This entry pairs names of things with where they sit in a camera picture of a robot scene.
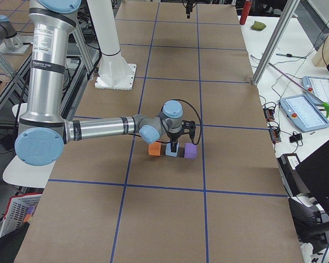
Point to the far blue teach pendant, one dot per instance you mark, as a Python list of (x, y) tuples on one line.
[(318, 89)]

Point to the red water bottle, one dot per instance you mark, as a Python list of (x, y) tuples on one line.
[(245, 12)]

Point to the aluminium frame post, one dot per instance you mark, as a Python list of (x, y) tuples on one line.
[(281, 25)]

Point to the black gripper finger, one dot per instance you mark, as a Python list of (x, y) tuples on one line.
[(189, 7)]

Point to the purple foam block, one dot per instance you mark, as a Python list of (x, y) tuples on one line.
[(190, 151)]

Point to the white perforated basket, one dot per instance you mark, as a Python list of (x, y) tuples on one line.
[(17, 209)]

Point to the light blue foam block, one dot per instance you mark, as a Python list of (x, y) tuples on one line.
[(172, 151)]

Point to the orange foam block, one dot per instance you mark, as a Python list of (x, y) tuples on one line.
[(154, 149)]

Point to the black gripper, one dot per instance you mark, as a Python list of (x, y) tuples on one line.
[(174, 135)]

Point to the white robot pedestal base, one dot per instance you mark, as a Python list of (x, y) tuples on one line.
[(114, 72)]

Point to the near blue teach pendant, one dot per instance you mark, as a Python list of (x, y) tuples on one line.
[(303, 113)]

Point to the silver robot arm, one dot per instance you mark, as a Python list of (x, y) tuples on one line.
[(42, 130)]

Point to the blue teach pendant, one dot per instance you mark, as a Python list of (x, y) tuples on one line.
[(303, 113), (318, 89)]

